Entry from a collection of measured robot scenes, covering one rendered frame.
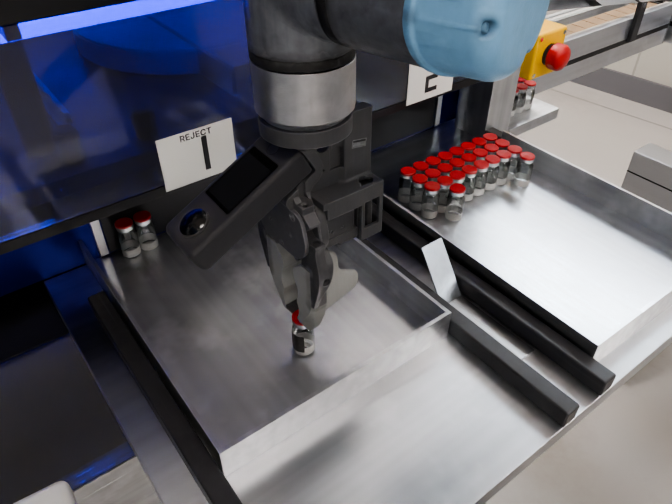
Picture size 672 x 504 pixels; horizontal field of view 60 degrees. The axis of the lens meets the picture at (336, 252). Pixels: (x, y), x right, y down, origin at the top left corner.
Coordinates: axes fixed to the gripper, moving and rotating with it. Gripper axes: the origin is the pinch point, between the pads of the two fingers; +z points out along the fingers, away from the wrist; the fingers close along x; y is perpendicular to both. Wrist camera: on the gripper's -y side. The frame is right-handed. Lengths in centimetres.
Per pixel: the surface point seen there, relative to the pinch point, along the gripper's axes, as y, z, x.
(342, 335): 4.9, 5.3, -0.7
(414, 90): 31.6, -7.8, 18.3
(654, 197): 126, 48, 20
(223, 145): 3.5, -9.1, 18.3
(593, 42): 92, 2, 29
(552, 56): 58, -7, 16
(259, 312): -0.3, 5.1, 7.3
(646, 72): 279, 76, 102
